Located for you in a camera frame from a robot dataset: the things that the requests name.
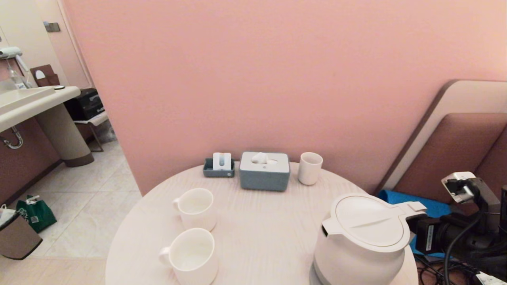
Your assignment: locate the white sink counter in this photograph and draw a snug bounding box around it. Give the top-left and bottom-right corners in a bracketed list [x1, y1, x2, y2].
[0, 85, 81, 133]

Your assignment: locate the white tea sachet pack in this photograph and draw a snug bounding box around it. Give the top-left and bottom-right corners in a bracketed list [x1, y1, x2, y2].
[213, 152, 233, 171]

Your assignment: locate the white container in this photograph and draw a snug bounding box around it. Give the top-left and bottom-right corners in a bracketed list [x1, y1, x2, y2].
[298, 152, 324, 186]

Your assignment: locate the tangled thin black cable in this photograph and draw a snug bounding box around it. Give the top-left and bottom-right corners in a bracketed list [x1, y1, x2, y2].
[416, 253, 482, 285]

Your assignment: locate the white hair dryer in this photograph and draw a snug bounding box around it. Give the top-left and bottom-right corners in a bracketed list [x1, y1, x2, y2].
[0, 46, 30, 72]

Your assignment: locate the small blue-grey tray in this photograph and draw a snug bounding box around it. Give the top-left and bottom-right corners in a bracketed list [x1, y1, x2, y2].
[203, 158, 235, 178]

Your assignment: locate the green shopping bag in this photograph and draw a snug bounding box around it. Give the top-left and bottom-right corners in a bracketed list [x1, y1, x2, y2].
[16, 195, 57, 233]

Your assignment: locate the white ribbed mug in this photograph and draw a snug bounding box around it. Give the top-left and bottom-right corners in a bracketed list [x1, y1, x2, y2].
[159, 228, 219, 285]
[173, 188, 217, 232]

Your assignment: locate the clear water bottle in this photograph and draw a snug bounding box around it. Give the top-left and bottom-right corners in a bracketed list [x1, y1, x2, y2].
[6, 59, 28, 89]

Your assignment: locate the small white side table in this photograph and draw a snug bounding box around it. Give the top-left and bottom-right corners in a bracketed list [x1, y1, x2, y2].
[73, 111, 109, 153]

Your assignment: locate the brown waste bin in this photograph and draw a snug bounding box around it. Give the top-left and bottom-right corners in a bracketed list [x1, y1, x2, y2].
[0, 204, 43, 260]

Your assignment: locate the blue-grey tissue box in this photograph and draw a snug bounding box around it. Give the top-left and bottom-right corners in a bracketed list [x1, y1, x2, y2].
[239, 152, 291, 192]

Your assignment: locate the grey round kettle base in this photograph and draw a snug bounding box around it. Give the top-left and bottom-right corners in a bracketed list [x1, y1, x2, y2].
[309, 263, 329, 285]

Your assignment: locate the clear plastic bag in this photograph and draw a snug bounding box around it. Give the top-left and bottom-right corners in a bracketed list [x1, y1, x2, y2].
[93, 119, 117, 144]

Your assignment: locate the black box device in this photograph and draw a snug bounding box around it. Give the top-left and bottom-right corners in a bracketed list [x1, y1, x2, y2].
[63, 88, 105, 121]

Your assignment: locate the brown tissue holder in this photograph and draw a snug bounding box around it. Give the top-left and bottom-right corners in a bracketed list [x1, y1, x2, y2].
[30, 64, 61, 87]

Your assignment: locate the chrome drain pipe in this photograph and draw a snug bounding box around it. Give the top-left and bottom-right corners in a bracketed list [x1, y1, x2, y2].
[0, 126, 23, 150]

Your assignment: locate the white electric kettle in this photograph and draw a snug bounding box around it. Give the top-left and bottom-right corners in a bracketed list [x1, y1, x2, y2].
[313, 193, 427, 285]

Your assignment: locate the blue folded cloth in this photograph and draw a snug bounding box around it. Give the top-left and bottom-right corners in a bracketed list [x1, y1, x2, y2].
[377, 190, 452, 258]

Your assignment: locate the white tissue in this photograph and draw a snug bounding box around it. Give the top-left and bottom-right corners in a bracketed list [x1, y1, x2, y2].
[252, 152, 278, 165]

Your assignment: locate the beige sink pedestal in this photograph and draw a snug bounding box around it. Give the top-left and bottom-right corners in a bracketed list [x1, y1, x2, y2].
[35, 104, 95, 167]

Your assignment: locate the printed paper sheet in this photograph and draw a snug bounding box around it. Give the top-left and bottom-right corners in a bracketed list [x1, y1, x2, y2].
[475, 271, 507, 285]

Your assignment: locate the beige headboard panel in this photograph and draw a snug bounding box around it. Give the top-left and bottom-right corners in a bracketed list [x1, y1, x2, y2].
[374, 79, 507, 194]

